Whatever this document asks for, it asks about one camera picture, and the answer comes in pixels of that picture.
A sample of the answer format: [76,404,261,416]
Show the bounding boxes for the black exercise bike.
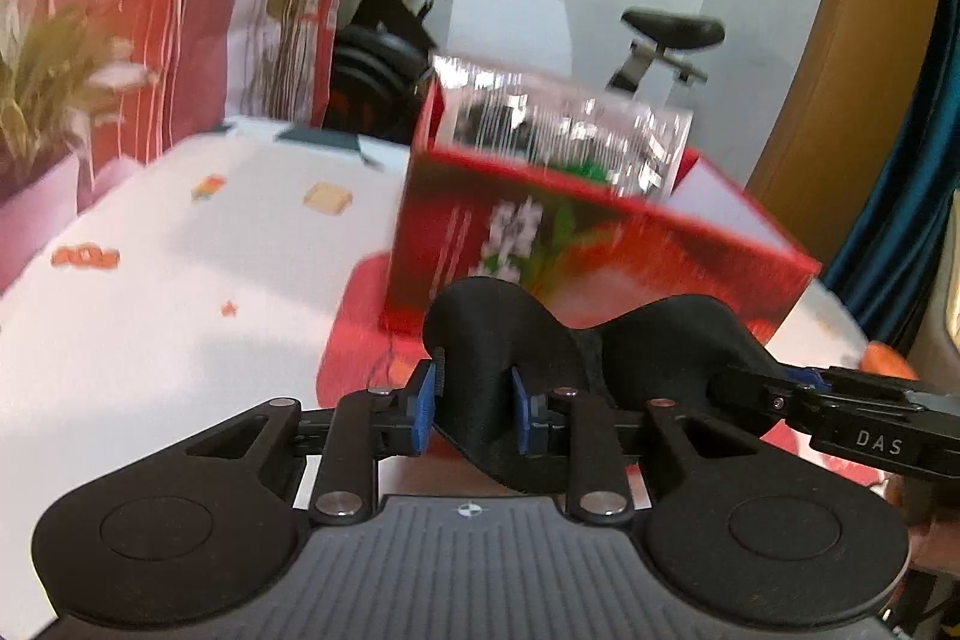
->
[330,0,727,151]

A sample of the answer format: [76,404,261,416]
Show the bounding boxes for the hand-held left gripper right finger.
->
[510,366,758,527]

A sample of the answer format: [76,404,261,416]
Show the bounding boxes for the clear packet with black item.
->
[433,53,695,206]

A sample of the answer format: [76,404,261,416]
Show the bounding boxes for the person's right hand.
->
[889,475,960,573]

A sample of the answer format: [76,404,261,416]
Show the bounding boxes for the orange dish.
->
[859,340,920,380]

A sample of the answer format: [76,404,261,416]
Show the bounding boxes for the clear packet with green item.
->
[540,156,623,191]

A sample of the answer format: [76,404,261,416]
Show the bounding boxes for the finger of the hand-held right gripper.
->
[780,365,848,390]
[706,365,820,440]

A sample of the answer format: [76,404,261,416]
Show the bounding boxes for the yellow-brown wooden door frame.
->
[742,0,950,268]

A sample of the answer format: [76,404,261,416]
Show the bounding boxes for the black eye mask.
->
[422,278,773,492]

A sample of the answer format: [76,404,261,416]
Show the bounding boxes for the blue curtain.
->
[821,0,960,357]

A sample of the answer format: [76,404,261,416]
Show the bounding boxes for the red strawberry printed cardboard box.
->
[382,77,824,348]

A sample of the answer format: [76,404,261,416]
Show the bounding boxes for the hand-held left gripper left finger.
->
[184,359,440,527]

